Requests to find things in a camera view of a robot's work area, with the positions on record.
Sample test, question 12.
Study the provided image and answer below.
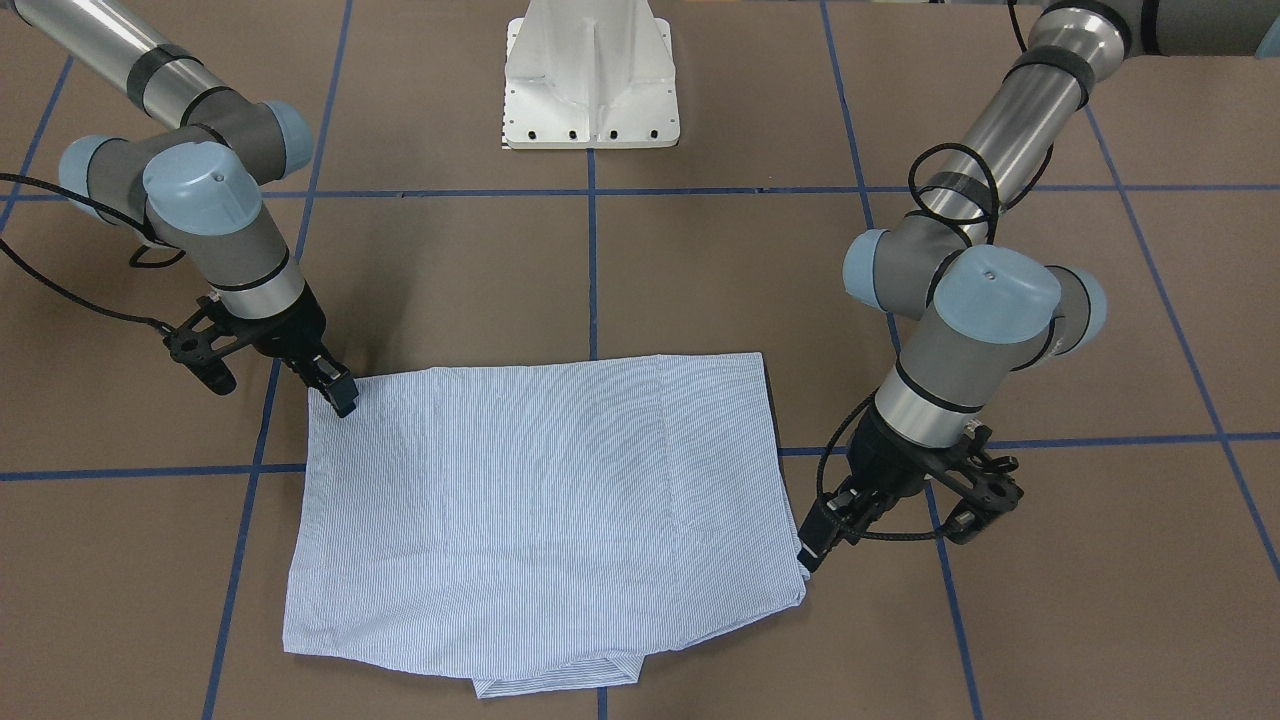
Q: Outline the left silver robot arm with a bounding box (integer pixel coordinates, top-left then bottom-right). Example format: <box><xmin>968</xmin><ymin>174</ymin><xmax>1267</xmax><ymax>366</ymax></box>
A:
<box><xmin>797</xmin><ymin>1</ymin><xmax>1277</xmax><ymax>573</ymax></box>

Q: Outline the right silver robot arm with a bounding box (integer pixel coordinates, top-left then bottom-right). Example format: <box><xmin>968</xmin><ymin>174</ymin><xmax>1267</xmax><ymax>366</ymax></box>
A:
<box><xmin>3</xmin><ymin>1</ymin><xmax>358</xmax><ymax>416</ymax></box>

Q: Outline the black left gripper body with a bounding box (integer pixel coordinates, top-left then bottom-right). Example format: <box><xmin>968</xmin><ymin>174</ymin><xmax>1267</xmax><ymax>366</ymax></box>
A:
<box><xmin>820</xmin><ymin>400</ymin><xmax>961</xmax><ymax>547</ymax></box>

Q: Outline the white camera pillar base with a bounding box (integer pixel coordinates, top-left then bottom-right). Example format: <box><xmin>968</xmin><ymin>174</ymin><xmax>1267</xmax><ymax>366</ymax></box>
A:
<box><xmin>502</xmin><ymin>1</ymin><xmax>682</xmax><ymax>151</ymax></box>

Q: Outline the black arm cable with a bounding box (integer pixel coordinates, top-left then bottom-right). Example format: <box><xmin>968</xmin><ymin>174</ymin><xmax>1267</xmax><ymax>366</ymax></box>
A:
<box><xmin>0</xmin><ymin>172</ymin><xmax>191</xmax><ymax>334</ymax></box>
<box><xmin>814</xmin><ymin>0</ymin><xmax>1051</xmax><ymax>544</ymax></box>

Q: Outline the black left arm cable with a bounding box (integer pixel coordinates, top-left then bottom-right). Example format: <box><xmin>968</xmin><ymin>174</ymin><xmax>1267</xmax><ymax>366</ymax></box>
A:
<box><xmin>814</xmin><ymin>0</ymin><xmax>1051</xmax><ymax>544</ymax></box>

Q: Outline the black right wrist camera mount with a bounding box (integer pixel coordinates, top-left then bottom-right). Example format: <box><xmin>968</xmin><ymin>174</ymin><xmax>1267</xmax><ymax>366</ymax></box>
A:
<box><xmin>163</xmin><ymin>295</ymin><xmax>250</xmax><ymax>396</ymax></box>

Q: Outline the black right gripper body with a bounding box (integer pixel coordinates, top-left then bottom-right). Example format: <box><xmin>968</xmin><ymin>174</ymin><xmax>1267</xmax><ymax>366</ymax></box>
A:
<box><xmin>232</xmin><ymin>283</ymin><xmax>329</xmax><ymax>375</ymax></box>

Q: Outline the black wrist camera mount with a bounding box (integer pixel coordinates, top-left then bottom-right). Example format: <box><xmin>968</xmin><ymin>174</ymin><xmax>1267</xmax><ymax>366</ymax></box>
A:
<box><xmin>163</xmin><ymin>295</ymin><xmax>250</xmax><ymax>396</ymax></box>
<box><xmin>931</xmin><ymin>420</ymin><xmax>1025</xmax><ymax>544</ymax></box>

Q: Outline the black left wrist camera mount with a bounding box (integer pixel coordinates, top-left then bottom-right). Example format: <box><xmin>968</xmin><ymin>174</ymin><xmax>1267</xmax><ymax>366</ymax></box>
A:
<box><xmin>931</xmin><ymin>420</ymin><xmax>1025</xmax><ymax>544</ymax></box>

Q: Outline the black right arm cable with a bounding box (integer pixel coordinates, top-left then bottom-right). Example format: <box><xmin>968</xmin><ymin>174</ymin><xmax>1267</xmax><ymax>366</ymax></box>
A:
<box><xmin>0</xmin><ymin>172</ymin><xmax>191</xmax><ymax>334</ymax></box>

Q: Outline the light blue striped shirt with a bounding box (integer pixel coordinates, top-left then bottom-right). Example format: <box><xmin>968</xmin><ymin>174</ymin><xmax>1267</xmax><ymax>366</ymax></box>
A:
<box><xmin>282</xmin><ymin>354</ymin><xmax>809</xmax><ymax>698</ymax></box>

